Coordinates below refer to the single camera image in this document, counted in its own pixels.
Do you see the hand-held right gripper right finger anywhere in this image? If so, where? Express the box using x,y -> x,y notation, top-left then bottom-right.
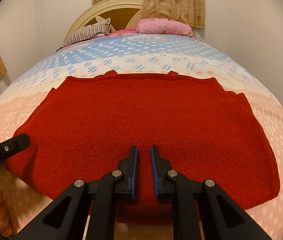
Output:
150,145 -> 264,240

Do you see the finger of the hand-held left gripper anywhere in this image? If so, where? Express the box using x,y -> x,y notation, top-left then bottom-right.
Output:
0,134 -> 30,167

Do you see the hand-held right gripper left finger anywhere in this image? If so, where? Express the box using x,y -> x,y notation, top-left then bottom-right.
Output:
14,145 -> 138,240

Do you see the red knitted sweater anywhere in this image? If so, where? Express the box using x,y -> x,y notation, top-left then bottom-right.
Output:
4,70 -> 281,224

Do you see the person's left hand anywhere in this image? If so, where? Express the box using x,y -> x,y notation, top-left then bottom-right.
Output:
0,192 -> 15,238

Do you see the polka dot bedspread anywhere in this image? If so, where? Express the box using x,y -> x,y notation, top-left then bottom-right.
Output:
0,34 -> 283,240

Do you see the striped pillow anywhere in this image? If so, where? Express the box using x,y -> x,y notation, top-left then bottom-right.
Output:
62,18 -> 112,47

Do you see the cream wooden headboard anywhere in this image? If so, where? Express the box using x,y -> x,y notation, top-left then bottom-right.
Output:
64,0 -> 146,47

